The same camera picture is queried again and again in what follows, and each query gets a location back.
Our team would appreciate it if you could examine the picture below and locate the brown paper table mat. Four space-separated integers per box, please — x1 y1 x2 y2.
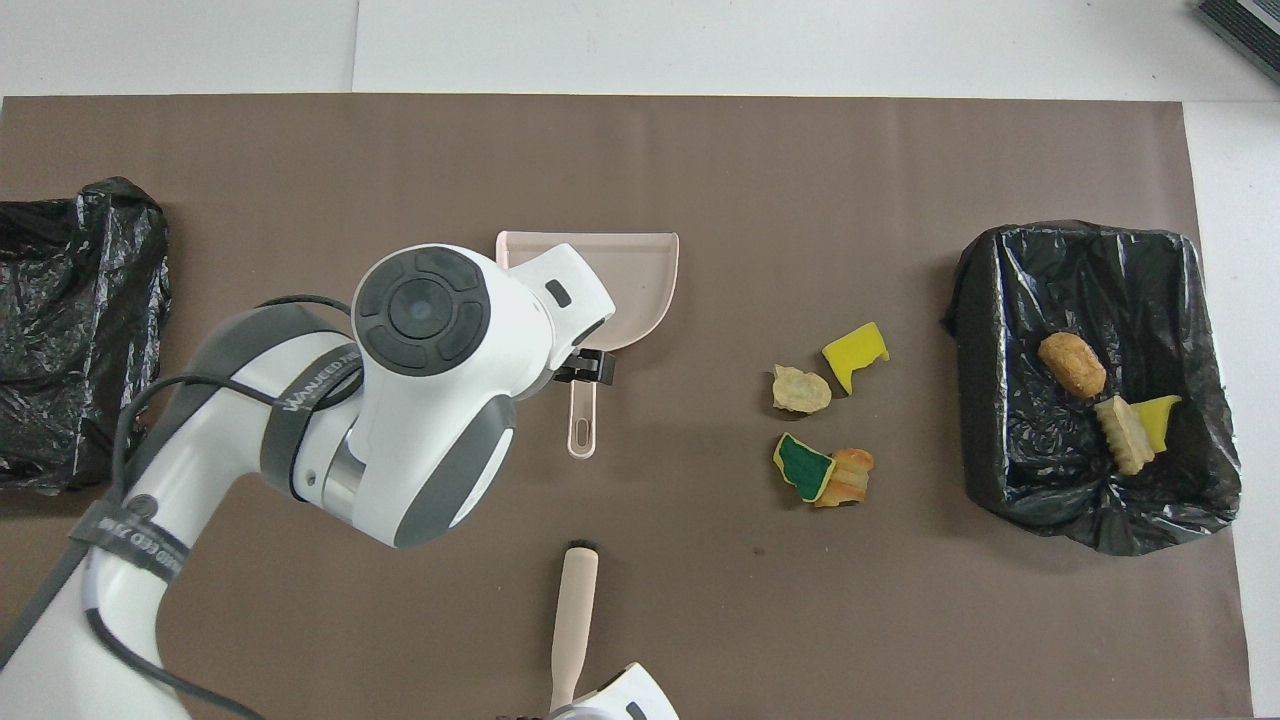
0 95 1253 720

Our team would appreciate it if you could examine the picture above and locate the pale ridged pastry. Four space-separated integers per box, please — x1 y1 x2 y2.
1093 395 1157 477

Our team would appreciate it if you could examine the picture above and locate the crumpled black bag covered bin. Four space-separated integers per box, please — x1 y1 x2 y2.
0 177 172 496

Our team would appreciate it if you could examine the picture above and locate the orange croissant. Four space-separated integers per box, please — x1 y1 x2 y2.
815 447 876 509

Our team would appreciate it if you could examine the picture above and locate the dark ribbed device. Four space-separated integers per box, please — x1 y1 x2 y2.
1195 0 1280 86

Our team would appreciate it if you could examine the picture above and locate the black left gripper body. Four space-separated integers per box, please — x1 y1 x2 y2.
553 347 617 387

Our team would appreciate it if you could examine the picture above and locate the small yellow sponge piece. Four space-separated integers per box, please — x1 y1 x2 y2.
1130 395 1184 454

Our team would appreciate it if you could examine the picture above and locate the open bin with black liner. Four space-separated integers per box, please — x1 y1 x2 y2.
940 220 1241 557

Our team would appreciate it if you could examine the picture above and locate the pink hand brush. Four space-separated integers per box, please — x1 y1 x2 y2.
549 541 601 713

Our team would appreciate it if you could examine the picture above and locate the green and yellow sponge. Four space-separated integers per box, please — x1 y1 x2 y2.
772 432 837 504

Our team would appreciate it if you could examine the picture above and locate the brown bread roll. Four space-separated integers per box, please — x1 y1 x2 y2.
1037 332 1108 400

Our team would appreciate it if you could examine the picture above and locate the tan flaky pastry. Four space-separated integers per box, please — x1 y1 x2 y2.
771 364 833 415

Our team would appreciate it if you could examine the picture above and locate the pink plastic dustpan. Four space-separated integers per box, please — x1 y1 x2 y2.
496 230 681 460

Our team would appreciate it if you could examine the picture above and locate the large yellow sponge piece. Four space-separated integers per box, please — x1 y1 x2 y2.
821 321 890 396

